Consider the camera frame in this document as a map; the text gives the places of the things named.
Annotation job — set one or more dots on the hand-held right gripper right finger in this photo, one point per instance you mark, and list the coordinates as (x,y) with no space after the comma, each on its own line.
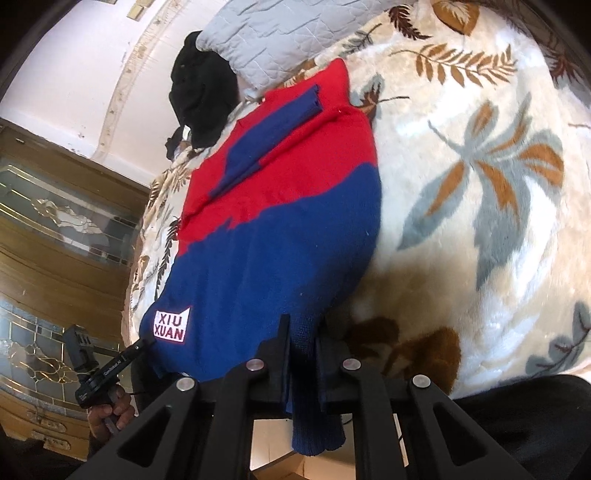
(333,369)

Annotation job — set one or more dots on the black cloth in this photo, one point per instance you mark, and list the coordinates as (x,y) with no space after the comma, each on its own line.
(203,87)

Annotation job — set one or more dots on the person's left hand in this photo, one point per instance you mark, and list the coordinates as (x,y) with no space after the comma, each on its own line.
(121,408)

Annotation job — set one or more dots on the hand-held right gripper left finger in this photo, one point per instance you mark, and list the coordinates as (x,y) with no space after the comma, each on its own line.
(276,369)

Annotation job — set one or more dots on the cream leaf-print plush blanket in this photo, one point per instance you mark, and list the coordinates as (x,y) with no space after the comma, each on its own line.
(466,194)

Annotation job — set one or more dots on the dark patterned cloth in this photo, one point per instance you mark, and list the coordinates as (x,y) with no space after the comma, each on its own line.
(175,143)

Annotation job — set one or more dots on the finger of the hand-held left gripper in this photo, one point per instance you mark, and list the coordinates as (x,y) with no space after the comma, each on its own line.
(145,347)

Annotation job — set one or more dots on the wooden cabinet with glass doors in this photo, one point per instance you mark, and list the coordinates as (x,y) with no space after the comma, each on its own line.
(60,258)

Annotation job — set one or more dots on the grey quilted pillow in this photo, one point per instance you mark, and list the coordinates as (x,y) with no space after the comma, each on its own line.
(258,41)

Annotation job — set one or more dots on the red and blue knit sweater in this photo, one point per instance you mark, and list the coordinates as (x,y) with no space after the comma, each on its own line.
(281,240)

